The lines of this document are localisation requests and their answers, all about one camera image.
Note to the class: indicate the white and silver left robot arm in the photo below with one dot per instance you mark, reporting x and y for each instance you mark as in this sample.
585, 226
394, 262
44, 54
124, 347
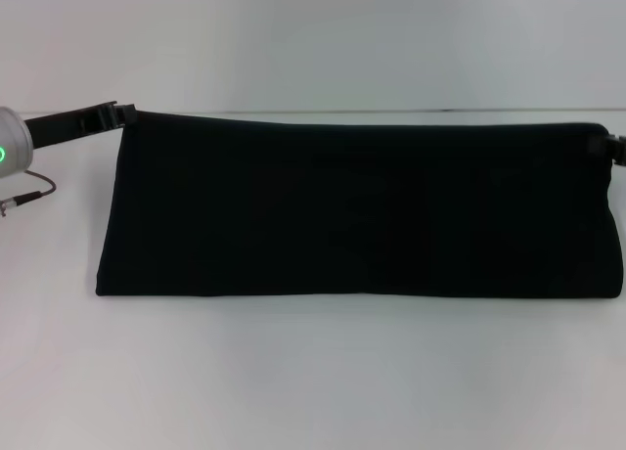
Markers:
12, 142

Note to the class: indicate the black t-shirt with FREE print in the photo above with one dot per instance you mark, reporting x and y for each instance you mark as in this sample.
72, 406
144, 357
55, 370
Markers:
342, 205

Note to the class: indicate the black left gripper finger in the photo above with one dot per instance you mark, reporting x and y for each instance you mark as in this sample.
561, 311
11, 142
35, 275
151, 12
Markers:
122, 116

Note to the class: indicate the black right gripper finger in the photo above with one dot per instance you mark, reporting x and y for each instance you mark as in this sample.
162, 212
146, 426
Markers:
606, 147

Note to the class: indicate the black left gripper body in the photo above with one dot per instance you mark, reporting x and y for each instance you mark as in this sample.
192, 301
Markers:
68, 120

